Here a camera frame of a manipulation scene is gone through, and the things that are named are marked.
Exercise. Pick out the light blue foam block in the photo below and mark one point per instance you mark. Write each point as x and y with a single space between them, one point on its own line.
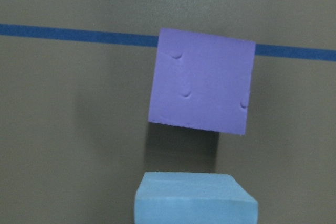
182 197

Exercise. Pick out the purple foam block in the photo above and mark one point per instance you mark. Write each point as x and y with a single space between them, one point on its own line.
202 81

